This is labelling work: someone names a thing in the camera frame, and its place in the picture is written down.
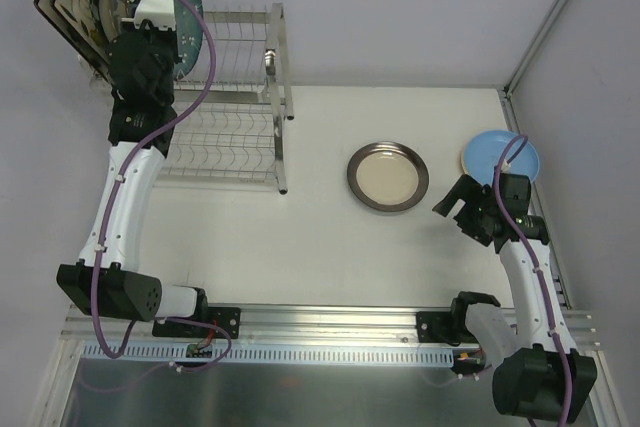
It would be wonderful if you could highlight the white slotted cable duct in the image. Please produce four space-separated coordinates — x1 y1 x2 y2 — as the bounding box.
79 343 455 367

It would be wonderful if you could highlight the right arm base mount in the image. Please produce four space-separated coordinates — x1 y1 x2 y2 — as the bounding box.
415 311 457 346

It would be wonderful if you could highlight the teal round glazed plate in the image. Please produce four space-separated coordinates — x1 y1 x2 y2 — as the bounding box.
174 0 204 80

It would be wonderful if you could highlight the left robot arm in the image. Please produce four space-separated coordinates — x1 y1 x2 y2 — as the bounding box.
56 21 210 337

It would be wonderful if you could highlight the steel two-tier dish rack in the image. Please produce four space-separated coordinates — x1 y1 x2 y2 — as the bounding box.
156 3 295 194

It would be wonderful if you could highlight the light blue round plate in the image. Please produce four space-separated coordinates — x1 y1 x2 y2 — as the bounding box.
464 130 540 185

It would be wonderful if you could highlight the square floral plate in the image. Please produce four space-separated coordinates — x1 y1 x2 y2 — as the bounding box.
49 0 121 63
34 0 108 80

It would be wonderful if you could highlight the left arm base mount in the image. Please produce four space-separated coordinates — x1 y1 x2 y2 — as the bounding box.
152 306 242 340

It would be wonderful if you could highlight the brown rim cream plate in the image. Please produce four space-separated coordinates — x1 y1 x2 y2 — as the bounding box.
346 141 430 214

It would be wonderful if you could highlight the aluminium mounting rail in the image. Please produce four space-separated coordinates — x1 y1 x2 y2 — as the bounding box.
60 304 602 350

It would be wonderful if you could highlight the grey deer snowflake plate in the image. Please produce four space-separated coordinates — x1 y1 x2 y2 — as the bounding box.
98 0 133 42

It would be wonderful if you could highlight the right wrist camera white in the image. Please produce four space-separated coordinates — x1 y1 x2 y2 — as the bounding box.
501 161 516 174

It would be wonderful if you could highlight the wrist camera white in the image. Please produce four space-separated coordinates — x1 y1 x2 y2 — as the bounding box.
501 161 516 174
122 0 177 32

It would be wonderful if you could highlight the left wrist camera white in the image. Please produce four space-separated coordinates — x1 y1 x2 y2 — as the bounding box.
122 0 177 32

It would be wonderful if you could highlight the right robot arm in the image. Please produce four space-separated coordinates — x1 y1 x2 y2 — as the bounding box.
427 173 597 426

